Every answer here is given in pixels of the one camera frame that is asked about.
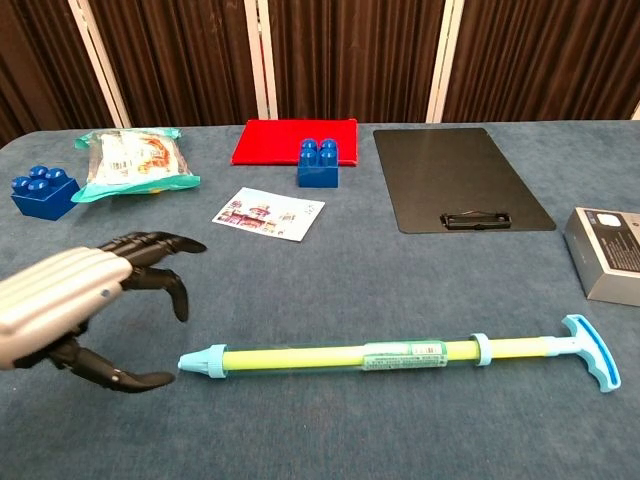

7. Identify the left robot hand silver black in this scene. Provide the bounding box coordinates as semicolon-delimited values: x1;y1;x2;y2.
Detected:
0;230;208;395

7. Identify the printed picture card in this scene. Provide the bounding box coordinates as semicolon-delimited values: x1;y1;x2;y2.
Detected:
211;187;326;243

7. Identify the grey product box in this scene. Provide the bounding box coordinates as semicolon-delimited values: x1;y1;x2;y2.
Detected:
563;206;640;307

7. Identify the yellow blue water pump toy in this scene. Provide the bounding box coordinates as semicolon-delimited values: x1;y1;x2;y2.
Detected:
222;314;623;395

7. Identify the blue building block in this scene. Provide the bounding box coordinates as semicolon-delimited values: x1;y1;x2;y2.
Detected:
10;166;81;221
296;138;340;189

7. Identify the brown curtain screen panel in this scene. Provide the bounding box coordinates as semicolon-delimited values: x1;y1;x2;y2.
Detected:
79;0;271;127
429;0;640;123
249;0;451;124
0;0;132;149

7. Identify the black clipboard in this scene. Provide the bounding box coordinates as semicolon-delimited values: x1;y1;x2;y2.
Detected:
373;127;558;234

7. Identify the teal snack bag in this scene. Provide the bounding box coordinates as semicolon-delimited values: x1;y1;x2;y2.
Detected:
71;127;202;204

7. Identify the red flat box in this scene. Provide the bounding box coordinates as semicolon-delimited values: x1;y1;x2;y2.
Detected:
229;118;360;168

